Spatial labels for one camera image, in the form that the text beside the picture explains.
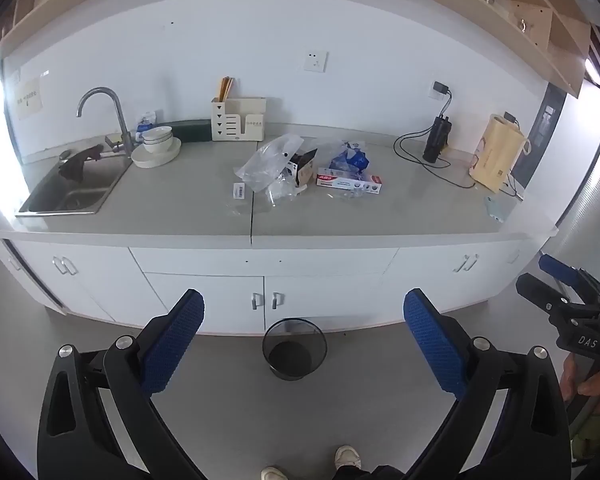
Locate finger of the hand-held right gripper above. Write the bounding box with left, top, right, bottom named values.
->
left=538, top=253, right=600, bottom=301
left=515, top=272, right=600, bottom=330

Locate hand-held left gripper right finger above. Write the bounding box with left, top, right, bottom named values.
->
left=402, top=287, right=573, bottom=480

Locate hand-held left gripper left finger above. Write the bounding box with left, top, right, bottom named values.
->
left=36, top=288, right=206, bottom=480

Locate black mesh waste bin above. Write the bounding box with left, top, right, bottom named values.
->
left=261, top=318, right=327, bottom=381

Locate crinkled clear plastic bag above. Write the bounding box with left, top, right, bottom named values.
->
left=265, top=180, right=308, bottom=209

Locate person's right hand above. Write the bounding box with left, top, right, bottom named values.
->
left=560, top=354, right=600, bottom=403

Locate small grey device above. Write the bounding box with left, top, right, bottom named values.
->
left=485, top=195, right=511, bottom=222

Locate white base cabinet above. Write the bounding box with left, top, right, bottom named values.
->
left=0, top=232, right=551, bottom=337

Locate yellow paper bag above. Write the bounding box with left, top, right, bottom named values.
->
left=469, top=113, right=532, bottom=194

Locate person's right white shoe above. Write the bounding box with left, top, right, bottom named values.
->
left=334, top=445, right=362, bottom=471

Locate black cylindrical device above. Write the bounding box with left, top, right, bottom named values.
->
left=423, top=116, right=451, bottom=163

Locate steel sink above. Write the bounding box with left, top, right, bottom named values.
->
left=15, top=152, right=133, bottom=217

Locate red and grey flat box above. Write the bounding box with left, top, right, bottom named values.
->
left=316, top=167, right=384, bottom=197

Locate white plate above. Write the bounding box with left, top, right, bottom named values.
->
left=131, top=136, right=183, bottom=169

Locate dark cloth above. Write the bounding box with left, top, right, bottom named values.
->
left=59, top=144, right=105, bottom=183

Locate blue printed plastic bag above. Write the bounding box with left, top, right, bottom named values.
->
left=322, top=139, right=373, bottom=173

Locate dark green tray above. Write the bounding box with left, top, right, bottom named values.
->
left=172, top=120, right=213, bottom=140

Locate small cardboard box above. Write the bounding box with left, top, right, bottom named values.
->
left=288, top=149, right=318, bottom=191

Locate steel faucet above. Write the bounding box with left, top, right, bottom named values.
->
left=76, top=87, right=134, bottom=159

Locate cream utensil holder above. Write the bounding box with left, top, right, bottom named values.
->
left=210, top=96, right=267, bottom=142

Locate black cable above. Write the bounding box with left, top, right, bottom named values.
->
left=393, top=129, right=476, bottom=190

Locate wooden wall shelf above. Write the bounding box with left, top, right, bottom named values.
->
left=0, top=0, right=593, bottom=99

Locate paper wall notice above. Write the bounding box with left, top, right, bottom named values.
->
left=15, top=80, right=43, bottom=121

